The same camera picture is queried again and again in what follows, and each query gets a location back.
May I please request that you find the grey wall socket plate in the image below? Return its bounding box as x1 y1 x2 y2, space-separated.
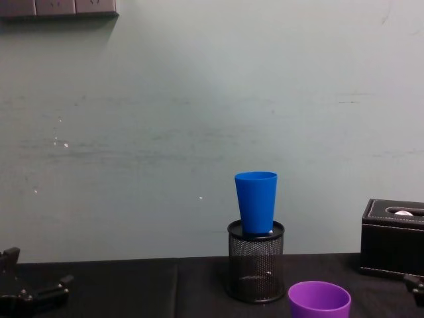
0 0 36 17
75 0 117 15
34 0 77 16

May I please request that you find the blue plastic cup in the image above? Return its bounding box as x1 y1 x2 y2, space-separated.
234 171 278 237

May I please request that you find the purple plastic cup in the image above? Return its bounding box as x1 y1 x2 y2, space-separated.
287 280 352 318

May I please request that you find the black leather tissue box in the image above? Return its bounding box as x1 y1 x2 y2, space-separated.
356 198 424 280

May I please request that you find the black table cloth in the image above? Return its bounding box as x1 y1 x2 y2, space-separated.
0 252 424 318

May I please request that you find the black mesh pen holder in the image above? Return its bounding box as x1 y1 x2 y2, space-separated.
227 219 286 304

